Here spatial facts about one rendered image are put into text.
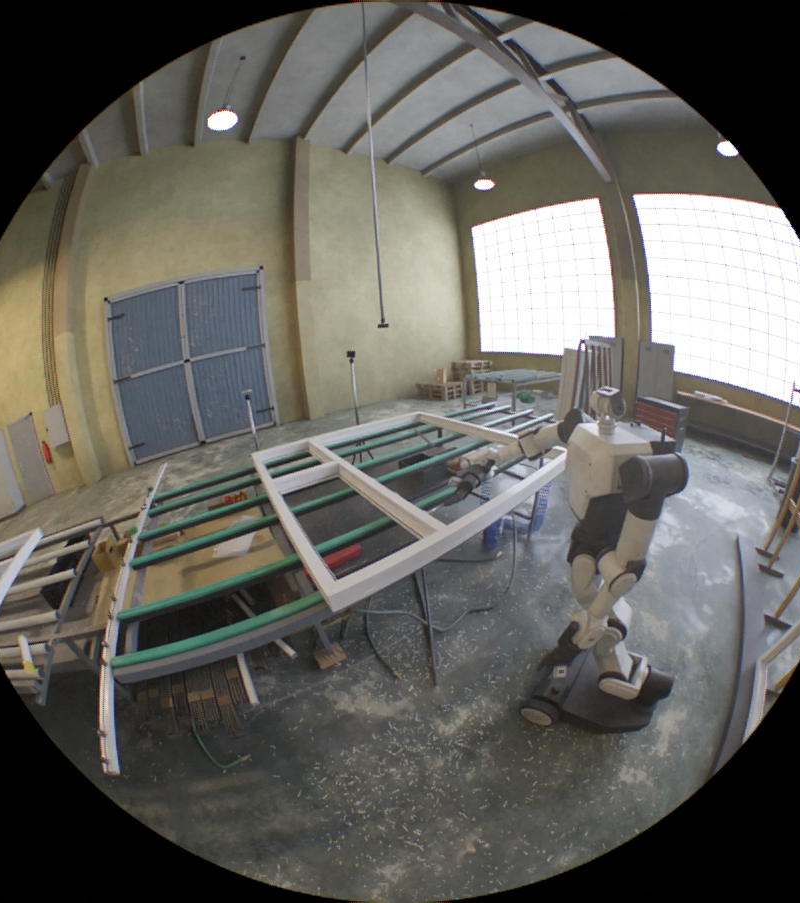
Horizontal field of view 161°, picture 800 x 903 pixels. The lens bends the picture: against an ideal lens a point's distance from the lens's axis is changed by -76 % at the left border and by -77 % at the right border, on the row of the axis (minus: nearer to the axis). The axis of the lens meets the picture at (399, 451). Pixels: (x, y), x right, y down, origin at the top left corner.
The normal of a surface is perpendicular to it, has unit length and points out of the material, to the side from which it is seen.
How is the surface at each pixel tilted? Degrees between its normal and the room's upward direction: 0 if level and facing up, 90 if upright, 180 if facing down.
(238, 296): 90
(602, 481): 85
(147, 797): 0
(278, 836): 0
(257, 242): 90
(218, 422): 90
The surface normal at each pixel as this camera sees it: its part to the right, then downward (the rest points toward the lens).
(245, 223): 0.58, 0.25
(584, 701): -0.07, -0.94
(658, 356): -0.81, 0.25
